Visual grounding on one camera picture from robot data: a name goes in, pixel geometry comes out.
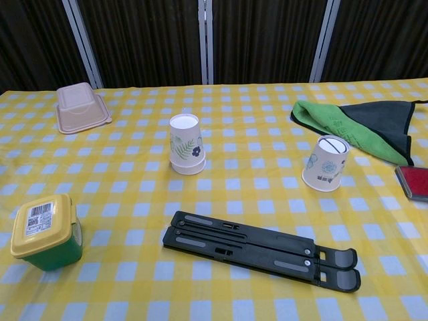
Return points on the white leaf print paper cup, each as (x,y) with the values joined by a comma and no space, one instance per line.
(185,140)

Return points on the white cup with black line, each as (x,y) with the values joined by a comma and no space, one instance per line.
(326,167)

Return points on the yellow checked tablecloth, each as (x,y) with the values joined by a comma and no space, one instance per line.
(133,187)

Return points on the black folding laptop stand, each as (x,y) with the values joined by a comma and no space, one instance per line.
(250,244)

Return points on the pink plastic lunch box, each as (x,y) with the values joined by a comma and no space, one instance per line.
(78,110)

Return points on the green and black cloth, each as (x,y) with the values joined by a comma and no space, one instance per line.
(361,130)

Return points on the green container with yellow lid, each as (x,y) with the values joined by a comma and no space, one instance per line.
(43,234)

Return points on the red ink pad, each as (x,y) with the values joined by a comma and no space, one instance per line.
(414,182)

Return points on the grey screen frame post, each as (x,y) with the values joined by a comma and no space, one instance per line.
(205,40)
(324,40)
(83,43)

